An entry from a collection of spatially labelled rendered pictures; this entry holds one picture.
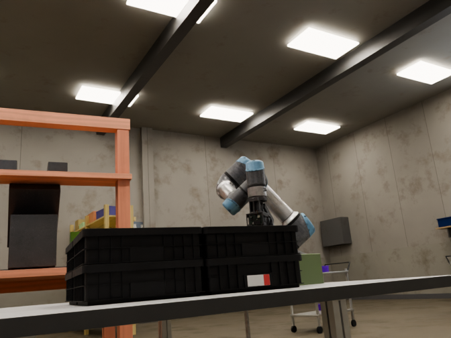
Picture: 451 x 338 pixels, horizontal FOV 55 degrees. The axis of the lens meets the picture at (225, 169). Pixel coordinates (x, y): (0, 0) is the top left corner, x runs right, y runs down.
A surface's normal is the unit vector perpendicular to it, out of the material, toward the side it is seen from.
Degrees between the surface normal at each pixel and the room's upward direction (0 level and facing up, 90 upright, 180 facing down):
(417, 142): 90
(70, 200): 90
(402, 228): 90
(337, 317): 90
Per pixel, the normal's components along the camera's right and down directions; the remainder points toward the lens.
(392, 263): -0.87, -0.07
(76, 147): 0.50, -0.26
